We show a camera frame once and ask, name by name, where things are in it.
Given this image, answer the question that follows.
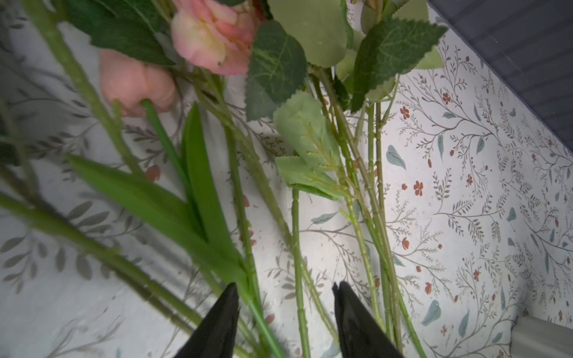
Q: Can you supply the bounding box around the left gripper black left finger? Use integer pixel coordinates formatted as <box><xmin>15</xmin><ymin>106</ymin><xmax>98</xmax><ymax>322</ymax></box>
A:
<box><xmin>175</xmin><ymin>283</ymin><xmax>240</xmax><ymax>358</ymax></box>

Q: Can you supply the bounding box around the floral patterned table mat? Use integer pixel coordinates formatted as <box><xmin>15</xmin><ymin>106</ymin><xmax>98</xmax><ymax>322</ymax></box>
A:
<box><xmin>1</xmin><ymin>1</ymin><xmax>572</xmax><ymax>357</ymax></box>

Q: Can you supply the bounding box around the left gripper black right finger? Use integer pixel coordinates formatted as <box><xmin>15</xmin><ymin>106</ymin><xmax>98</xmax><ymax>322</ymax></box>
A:
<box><xmin>332</xmin><ymin>281</ymin><xmax>403</xmax><ymax>358</ymax></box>

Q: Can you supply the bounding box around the white ribbed ceramic vase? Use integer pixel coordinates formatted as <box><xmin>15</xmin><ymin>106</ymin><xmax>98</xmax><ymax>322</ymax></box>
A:
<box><xmin>510</xmin><ymin>316</ymin><xmax>572</xmax><ymax>358</ymax></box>

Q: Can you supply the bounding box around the pile of artificial flowers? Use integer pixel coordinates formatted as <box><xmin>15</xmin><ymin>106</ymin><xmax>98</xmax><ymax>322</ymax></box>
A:
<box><xmin>0</xmin><ymin>0</ymin><xmax>449</xmax><ymax>358</ymax></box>

